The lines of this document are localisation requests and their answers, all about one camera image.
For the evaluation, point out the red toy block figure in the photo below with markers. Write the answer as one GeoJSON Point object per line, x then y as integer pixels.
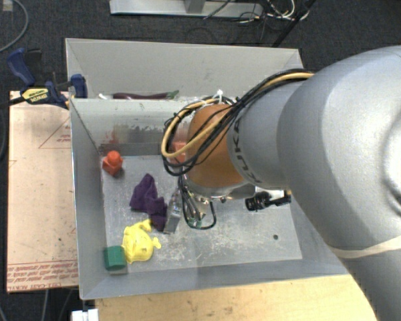
{"type": "Point", "coordinates": [113, 162]}

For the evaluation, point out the grey metal bin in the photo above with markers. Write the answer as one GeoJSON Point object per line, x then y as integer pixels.
{"type": "Point", "coordinates": [227, 246]}

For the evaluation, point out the green block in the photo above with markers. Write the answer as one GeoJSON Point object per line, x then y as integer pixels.
{"type": "Point", "coordinates": [114, 258]}

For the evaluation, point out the yellow toy animal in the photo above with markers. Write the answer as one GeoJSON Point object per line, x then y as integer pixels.
{"type": "Point", "coordinates": [138, 242]}

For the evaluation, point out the brown cardboard board red print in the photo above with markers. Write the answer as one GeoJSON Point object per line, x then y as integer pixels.
{"type": "Point", "coordinates": [40, 192]}

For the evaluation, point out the pale grey metal gripper finger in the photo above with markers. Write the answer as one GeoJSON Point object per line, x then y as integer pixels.
{"type": "Point", "coordinates": [172, 220]}

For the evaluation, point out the black cylinder on white bracket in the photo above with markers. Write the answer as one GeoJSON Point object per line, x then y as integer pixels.
{"type": "Point", "coordinates": [258, 200]}

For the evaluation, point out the purple cloth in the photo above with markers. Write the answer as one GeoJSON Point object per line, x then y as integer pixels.
{"type": "Point", "coordinates": [147, 196]}

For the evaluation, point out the orange-red toy block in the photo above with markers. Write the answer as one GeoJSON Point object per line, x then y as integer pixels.
{"type": "Point", "coordinates": [179, 147]}

